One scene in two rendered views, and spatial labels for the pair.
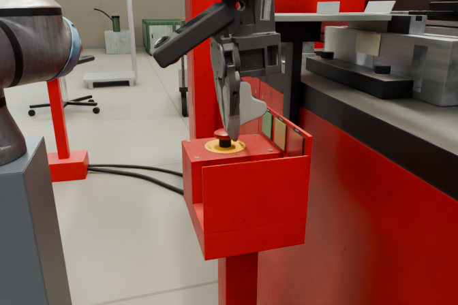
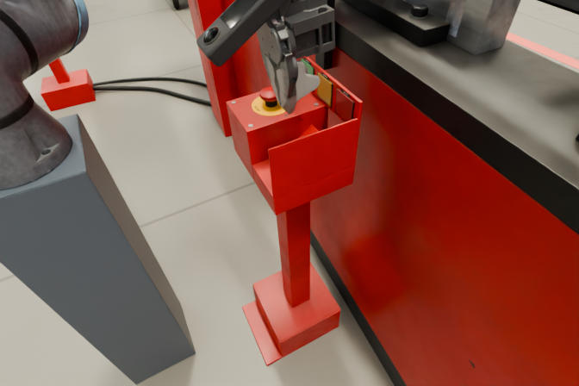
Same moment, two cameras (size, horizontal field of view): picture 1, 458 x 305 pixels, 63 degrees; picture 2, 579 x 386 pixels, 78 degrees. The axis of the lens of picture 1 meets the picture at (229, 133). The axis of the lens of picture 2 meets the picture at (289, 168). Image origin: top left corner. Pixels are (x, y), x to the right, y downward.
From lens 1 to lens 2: 0.17 m
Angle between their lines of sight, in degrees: 26
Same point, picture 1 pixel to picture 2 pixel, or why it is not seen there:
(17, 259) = (102, 238)
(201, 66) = not seen: outside the picture
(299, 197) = (350, 152)
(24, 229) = (102, 214)
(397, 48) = not seen: outside the picture
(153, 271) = (195, 183)
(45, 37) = (46, 10)
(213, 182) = (279, 159)
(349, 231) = (389, 167)
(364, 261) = (401, 192)
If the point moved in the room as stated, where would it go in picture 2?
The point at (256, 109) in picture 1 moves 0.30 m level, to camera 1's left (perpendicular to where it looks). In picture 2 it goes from (310, 84) to (91, 115)
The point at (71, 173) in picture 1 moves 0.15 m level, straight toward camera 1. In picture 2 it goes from (78, 96) to (84, 108)
